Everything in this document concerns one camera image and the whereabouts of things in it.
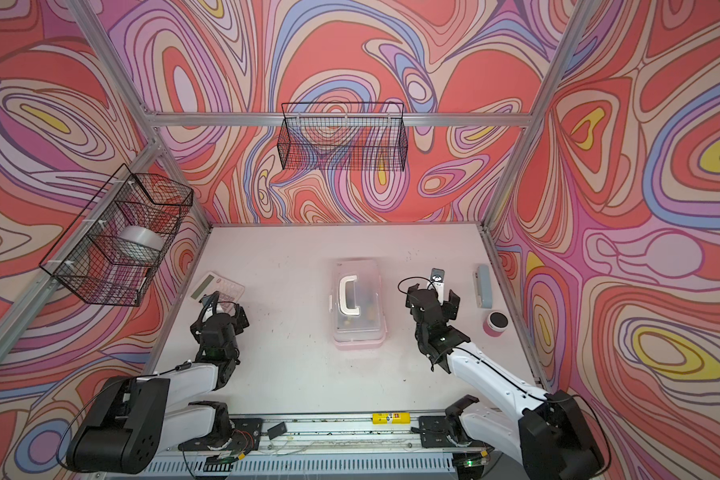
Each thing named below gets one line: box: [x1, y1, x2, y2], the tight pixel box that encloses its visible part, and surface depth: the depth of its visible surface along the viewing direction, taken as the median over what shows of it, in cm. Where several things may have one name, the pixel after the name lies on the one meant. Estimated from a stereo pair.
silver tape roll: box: [118, 225, 164, 250], surface depth 75 cm
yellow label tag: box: [372, 412, 411, 425], surface depth 76 cm
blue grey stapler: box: [473, 265, 492, 309], surface depth 99 cm
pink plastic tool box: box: [329, 258, 388, 351], surface depth 86 cm
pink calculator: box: [189, 271, 245, 313], surface depth 101 cm
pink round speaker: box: [483, 310, 510, 337], surface depth 90 cm
